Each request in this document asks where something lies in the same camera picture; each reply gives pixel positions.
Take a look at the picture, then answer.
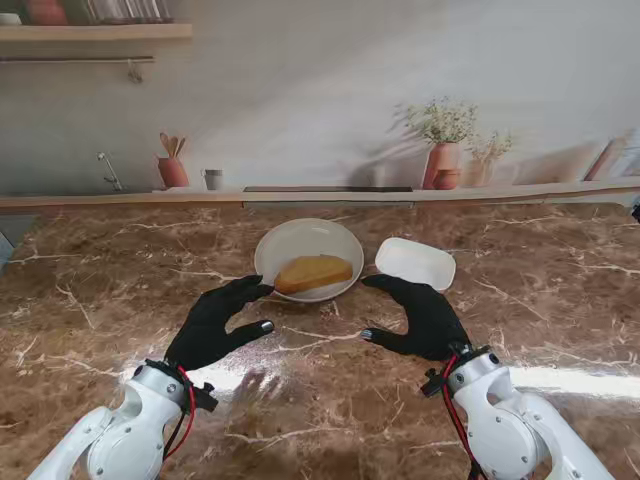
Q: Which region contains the slice of brown bread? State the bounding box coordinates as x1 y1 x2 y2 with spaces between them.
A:
273 254 354 295

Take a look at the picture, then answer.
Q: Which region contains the red and black right arm cable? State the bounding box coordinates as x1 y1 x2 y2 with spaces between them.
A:
422 344 484 480

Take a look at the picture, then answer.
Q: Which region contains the printed kitchen backdrop banner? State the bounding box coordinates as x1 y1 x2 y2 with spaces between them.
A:
0 0 640 216

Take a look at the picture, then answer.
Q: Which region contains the round white plate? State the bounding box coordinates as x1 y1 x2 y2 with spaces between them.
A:
253 217 365 304

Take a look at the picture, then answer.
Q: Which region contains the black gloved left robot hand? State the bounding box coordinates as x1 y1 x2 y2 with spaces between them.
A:
164 273 276 374

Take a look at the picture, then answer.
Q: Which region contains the white rectangular bento box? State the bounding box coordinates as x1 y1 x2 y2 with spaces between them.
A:
374 237 457 294

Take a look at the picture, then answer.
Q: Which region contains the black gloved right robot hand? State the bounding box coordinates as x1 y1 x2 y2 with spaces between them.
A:
360 273 474 361

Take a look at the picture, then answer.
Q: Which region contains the red and black left arm cable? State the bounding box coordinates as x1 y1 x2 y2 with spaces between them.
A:
162 364 220 461

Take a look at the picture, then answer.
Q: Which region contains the red and black arm cable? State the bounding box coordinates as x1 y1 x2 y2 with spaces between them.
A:
162 364 220 461
422 344 484 480

